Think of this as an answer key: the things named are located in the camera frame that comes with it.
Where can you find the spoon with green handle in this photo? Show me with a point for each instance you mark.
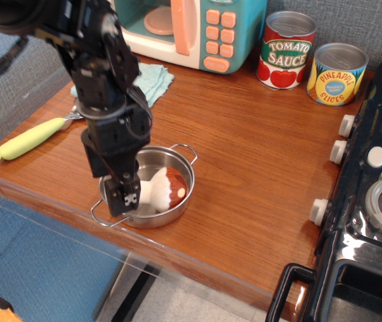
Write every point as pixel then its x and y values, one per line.
pixel 32 138

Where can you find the small steel pot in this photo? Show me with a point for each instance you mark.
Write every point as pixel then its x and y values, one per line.
pixel 151 159

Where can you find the black toy stove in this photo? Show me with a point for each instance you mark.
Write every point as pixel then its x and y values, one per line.
pixel 346 282

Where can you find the light blue folded rag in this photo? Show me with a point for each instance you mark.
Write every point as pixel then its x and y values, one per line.
pixel 153 81

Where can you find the tomato sauce can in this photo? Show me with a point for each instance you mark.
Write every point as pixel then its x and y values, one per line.
pixel 286 44

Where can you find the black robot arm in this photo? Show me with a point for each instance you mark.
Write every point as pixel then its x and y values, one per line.
pixel 88 37

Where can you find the white brown toy mushroom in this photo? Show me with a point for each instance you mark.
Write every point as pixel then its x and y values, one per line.
pixel 165 190

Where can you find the teal toy microwave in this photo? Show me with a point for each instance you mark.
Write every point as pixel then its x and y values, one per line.
pixel 215 36

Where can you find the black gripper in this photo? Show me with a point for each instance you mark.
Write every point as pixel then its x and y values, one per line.
pixel 111 146

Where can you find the pineapple slices can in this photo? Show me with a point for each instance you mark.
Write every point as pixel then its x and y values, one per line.
pixel 336 74

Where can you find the orange object at corner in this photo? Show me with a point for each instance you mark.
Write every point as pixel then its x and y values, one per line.
pixel 7 315

